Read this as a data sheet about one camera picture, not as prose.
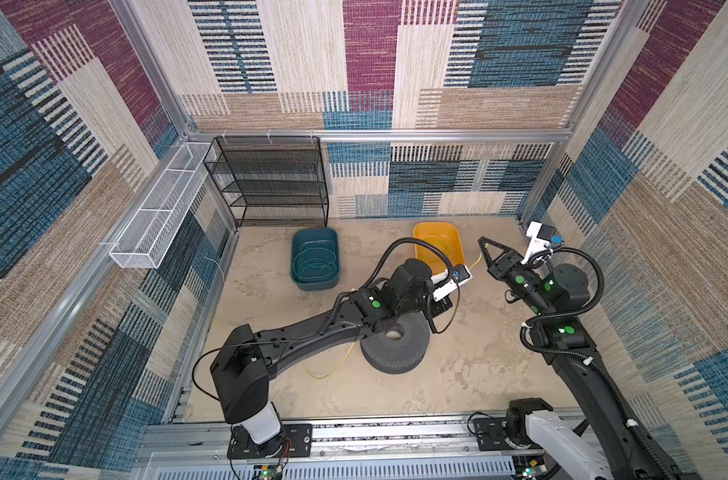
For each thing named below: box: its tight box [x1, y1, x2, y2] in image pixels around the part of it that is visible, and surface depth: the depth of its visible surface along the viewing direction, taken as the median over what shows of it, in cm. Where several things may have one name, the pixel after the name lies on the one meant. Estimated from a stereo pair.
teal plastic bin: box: [290, 228, 341, 291], surface depth 107 cm
